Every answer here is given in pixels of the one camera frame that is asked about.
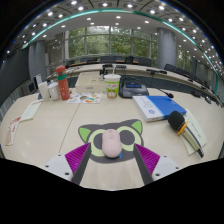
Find black handheld microphone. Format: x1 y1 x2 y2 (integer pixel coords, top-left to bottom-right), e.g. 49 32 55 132
167 110 205 159

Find blue and white book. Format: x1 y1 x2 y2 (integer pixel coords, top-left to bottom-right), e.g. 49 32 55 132
132 95 188 123

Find cream booklet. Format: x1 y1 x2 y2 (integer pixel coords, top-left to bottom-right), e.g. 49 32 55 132
19 99 44 123

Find dark office chairs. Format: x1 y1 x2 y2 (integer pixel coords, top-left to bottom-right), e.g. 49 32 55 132
64 54 218 91

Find red and white magazine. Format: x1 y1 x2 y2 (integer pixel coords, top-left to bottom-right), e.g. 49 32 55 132
4 116 22 147

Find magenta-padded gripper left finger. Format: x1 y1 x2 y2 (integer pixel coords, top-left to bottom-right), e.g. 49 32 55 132
44 143 92 186

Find black conference microphone console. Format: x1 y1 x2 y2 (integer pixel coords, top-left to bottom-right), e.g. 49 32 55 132
118 77 175 99

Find ceiling lights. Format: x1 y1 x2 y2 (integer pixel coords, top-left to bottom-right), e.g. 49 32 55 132
6 0 224 78

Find long curved conference desk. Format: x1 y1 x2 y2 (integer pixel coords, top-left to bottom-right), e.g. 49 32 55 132
46 63 223 101

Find pink computer mouse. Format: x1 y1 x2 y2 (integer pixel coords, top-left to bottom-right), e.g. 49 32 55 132
101 128 123 159

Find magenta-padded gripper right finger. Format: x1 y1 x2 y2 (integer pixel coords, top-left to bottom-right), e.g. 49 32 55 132
133 143 182 186

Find cat-shaped mouse pad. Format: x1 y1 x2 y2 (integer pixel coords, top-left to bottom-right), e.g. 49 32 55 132
78 118 145 164

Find white paper cup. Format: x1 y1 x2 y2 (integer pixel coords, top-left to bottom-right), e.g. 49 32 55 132
37 81 51 102

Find red drink bottle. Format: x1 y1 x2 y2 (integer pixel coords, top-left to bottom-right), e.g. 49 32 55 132
55 65 71 101

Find colourful sticker sheet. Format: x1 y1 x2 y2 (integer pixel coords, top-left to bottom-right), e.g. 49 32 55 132
66 92 103 105

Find white lidded mug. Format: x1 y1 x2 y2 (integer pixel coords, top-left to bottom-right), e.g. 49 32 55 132
47 82 61 101

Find green-printed paper cup with straw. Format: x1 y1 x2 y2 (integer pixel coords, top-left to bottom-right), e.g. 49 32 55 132
103 65 122 100

